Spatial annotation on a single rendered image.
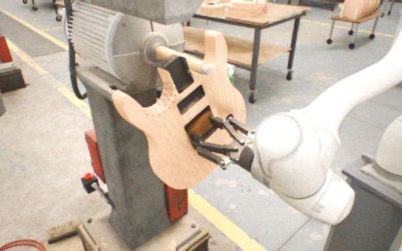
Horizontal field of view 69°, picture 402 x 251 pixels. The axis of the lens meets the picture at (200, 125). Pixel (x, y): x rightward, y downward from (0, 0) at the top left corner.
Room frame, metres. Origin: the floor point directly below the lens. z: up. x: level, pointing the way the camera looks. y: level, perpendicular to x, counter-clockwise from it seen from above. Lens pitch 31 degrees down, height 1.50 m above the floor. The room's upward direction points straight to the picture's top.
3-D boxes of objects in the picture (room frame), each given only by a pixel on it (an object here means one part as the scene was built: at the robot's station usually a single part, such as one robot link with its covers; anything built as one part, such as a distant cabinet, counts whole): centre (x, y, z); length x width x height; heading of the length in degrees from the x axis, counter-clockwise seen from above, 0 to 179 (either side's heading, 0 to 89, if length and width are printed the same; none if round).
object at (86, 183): (1.08, 0.50, 0.46); 0.25 x 0.07 x 0.08; 42
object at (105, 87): (1.04, 0.30, 1.11); 0.36 x 0.24 x 0.04; 42
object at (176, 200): (1.14, 0.18, 0.49); 0.25 x 0.12 x 0.37; 42
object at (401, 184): (0.95, -0.78, 0.73); 0.22 x 0.18 x 0.06; 34
